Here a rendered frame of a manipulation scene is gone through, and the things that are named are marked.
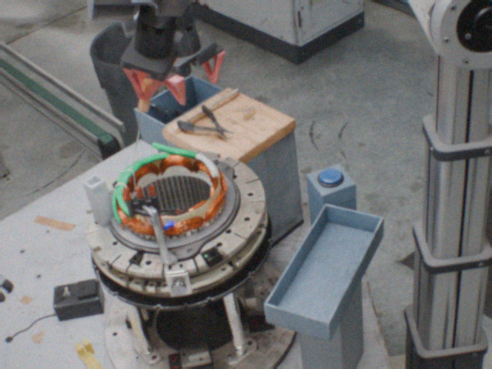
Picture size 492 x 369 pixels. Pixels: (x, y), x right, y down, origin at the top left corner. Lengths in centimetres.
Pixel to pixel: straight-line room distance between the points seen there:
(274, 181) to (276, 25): 223
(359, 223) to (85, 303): 60
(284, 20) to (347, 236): 244
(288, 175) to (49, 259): 58
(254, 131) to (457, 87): 47
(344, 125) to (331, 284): 212
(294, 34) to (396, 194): 107
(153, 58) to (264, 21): 272
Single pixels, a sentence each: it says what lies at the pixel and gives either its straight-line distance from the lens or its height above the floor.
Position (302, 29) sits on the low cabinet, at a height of 18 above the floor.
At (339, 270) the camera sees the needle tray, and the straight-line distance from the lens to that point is 130.
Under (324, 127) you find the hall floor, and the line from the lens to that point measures 336.
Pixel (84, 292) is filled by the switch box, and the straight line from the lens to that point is 163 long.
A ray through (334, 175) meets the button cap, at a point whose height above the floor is 104.
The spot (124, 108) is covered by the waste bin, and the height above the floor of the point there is 36.
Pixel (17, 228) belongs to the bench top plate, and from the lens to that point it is 193.
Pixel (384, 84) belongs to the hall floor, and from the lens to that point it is 361.
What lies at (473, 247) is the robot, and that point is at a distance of 147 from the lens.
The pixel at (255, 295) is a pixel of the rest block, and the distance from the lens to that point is 149.
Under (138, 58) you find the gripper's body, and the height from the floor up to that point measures 142.
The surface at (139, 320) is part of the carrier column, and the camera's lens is 144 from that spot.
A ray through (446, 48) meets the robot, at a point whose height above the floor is 140.
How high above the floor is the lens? 197
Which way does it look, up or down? 39 degrees down
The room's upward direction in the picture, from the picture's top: 9 degrees counter-clockwise
